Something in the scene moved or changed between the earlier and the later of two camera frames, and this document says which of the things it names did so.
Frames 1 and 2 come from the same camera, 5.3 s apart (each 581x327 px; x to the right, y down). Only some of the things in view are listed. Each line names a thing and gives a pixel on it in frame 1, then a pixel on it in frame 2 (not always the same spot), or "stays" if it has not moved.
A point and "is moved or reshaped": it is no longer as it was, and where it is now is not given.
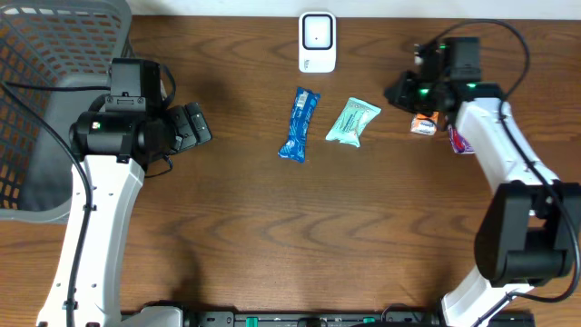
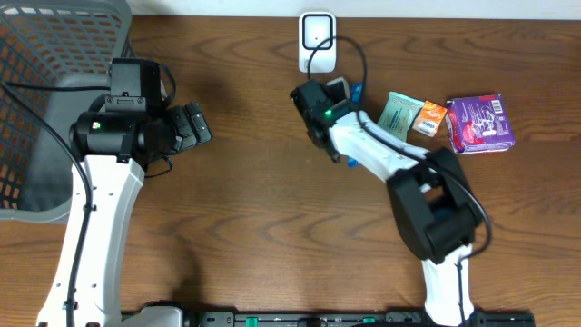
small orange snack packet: [426, 124] stays
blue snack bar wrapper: [294, 148] to [356, 96]
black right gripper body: [404, 91] to [303, 97]
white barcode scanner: [317, 44] stays
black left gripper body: [182, 128] stays
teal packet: [351, 122] is moved or reshaped
